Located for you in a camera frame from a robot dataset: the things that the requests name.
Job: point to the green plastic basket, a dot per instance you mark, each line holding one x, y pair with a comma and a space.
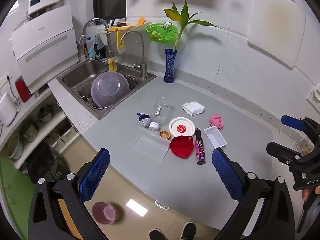
161, 36

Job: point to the pink paper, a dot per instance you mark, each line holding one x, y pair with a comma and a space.
217, 121

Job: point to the steel pot with lid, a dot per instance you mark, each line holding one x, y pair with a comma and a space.
30, 132

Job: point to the person's right shoe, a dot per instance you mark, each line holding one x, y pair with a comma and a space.
188, 231

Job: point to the purple plastic basin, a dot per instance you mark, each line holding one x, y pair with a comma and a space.
110, 90

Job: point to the white countertop dishwasher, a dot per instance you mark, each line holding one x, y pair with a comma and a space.
45, 45

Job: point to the pale enamel basin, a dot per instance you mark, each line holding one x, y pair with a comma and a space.
15, 147

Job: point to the white wall shelf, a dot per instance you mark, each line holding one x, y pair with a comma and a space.
132, 25

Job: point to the blue white crumpled wrapper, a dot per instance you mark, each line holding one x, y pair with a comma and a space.
143, 120

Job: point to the red container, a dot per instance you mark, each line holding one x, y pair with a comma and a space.
22, 90

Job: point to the white tissue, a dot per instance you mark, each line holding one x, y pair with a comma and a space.
193, 108

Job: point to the clear rectangular plastic lid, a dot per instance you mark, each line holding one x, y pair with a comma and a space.
151, 148

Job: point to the pink plastic wastebasket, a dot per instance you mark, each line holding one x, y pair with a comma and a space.
103, 212

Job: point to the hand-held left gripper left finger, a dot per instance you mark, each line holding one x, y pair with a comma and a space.
96, 170

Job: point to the green cabinet door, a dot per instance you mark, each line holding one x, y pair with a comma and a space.
12, 200

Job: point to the white storage box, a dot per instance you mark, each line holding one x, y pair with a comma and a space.
71, 133
58, 143

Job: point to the tall pull-down faucet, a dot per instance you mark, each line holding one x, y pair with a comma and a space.
99, 20

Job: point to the red packet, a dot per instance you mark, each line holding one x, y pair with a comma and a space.
181, 147

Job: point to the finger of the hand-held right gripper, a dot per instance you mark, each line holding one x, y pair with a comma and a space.
277, 148
292, 122

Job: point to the person's shoe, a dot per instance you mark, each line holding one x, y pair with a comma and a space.
157, 235
188, 231

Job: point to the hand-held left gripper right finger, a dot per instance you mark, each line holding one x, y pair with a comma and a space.
226, 172

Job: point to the person's right hand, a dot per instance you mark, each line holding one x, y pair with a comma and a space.
306, 195

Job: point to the blue glass vase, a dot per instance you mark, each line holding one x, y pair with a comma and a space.
170, 66

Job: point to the white kettle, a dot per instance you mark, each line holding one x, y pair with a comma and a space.
7, 110

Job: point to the stainless steel sink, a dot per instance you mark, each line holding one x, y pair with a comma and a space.
80, 73

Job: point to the small white jar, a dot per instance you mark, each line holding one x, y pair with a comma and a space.
154, 126

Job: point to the clear plastic bottle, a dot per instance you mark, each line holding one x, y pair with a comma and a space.
161, 110

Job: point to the grey hanging cloth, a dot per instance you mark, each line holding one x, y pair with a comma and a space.
99, 42

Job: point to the white round lid red label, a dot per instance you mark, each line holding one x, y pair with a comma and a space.
181, 128

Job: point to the glass cup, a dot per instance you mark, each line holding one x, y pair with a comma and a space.
305, 145

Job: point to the white open shelf unit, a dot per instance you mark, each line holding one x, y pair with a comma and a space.
22, 110

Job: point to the gold foil wrapper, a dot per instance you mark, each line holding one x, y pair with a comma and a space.
164, 134

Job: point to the white wall socket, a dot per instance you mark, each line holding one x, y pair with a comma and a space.
314, 97
5, 80

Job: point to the person's left shoe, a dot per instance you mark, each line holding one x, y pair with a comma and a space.
157, 235

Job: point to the gooseneck steel faucet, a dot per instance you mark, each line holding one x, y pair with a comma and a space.
143, 55

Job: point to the steel pan with lid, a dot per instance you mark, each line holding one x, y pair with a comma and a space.
45, 115

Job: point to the white rectangular plastic tray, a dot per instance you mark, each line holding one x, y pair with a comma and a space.
215, 137

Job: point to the green bamboo plant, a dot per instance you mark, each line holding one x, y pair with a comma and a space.
184, 13

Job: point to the black pink patterned tube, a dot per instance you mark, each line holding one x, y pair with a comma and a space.
200, 147

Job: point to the yellow sponge brush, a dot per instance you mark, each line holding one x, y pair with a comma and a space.
112, 65

